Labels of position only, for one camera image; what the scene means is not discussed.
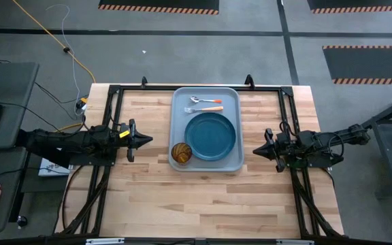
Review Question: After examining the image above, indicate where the black keyboard cable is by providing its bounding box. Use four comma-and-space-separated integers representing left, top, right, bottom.
0, 101, 66, 134

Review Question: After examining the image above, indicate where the dark blue round plate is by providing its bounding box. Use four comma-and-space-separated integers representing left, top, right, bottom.
184, 112, 237, 162

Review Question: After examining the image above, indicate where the black aluminium rig frame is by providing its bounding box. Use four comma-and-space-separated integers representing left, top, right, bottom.
54, 74, 345, 245

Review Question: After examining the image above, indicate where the silver metal bracket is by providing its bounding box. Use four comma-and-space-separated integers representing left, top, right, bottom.
85, 238, 125, 245
276, 239, 315, 245

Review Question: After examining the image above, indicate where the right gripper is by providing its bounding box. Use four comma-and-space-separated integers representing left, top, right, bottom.
252, 128, 291, 173

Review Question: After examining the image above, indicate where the yellow floor cable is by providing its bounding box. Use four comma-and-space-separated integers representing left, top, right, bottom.
11, 0, 97, 133

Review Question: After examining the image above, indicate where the metal spoon with orange handle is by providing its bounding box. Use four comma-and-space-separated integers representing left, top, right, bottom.
189, 96, 223, 105

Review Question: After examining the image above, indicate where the metal fork with orange handle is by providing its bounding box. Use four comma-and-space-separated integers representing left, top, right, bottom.
184, 105, 224, 114

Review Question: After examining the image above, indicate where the white printed box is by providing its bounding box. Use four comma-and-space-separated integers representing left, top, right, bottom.
37, 158, 71, 178

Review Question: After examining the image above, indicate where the black hazard-striped floor mat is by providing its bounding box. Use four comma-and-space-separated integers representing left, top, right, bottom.
97, 0, 220, 16
322, 45, 392, 85
307, 0, 392, 14

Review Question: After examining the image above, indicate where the grey-blue plastic tray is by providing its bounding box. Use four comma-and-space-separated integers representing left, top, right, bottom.
167, 86, 245, 173

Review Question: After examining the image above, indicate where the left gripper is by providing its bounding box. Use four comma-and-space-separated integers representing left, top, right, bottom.
116, 118, 154, 163

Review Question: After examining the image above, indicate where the black floor cable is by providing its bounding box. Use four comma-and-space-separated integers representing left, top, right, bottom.
34, 81, 81, 120

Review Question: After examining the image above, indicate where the amber faceted glass cup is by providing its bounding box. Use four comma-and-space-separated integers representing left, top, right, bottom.
170, 142, 193, 166

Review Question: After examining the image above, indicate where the white floor cable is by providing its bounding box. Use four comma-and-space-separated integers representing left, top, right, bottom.
46, 3, 81, 103

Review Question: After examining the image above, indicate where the grey side desk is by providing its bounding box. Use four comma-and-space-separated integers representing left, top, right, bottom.
0, 62, 39, 234

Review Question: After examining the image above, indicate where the yellow and white power plug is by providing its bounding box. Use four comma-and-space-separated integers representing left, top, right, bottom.
75, 97, 88, 115

